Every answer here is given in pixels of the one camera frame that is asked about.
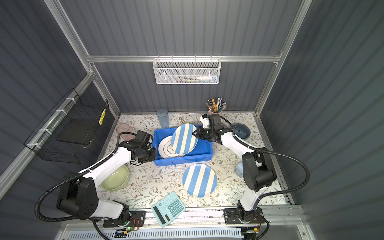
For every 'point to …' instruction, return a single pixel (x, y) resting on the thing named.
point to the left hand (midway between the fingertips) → (156, 157)
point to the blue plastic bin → (203, 151)
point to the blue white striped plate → (183, 141)
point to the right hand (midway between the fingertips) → (194, 134)
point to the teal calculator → (168, 208)
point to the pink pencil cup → (220, 112)
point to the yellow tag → (101, 119)
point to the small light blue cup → (239, 169)
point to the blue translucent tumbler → (163, 115)
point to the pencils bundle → (218, 107)
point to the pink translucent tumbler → (125, 127)
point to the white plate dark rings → (165, 149)
